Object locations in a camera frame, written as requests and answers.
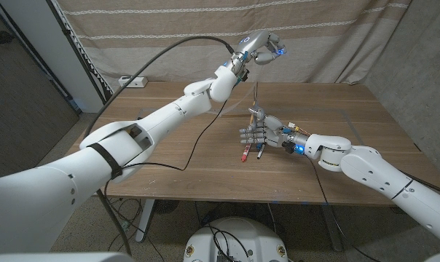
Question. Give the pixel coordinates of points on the beige striped curtain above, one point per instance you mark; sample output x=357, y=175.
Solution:
x=314, y=36

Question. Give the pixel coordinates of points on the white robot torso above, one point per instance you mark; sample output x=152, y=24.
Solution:
x=242, y=236

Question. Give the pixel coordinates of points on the white table leg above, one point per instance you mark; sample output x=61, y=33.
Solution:
x=145, y=220

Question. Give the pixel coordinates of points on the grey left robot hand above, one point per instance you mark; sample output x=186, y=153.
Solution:
x=256, y=43

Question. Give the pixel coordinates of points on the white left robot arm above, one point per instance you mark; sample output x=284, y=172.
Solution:
x=96, y=163

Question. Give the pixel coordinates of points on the white power strip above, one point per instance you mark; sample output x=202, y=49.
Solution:
x=138, y=83

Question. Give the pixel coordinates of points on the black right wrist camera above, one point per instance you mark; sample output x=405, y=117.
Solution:
x=288, y=146

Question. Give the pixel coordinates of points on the red marker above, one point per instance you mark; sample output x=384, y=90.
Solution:
x=245, y=154

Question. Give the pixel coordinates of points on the black metal frame bar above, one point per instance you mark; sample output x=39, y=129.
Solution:
x=77, y=54

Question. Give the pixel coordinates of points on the black ribbed round object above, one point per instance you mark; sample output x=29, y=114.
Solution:
x=166, y=206

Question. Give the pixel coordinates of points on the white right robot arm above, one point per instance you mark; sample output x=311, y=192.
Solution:
x=380, y=174

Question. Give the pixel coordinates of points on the grey table leg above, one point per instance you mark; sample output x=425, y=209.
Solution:
x=331, y=229

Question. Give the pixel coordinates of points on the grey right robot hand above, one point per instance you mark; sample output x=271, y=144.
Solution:
x=274, y=131

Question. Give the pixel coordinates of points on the thin white black-capped marker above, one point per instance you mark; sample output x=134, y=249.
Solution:
x=259, y=153

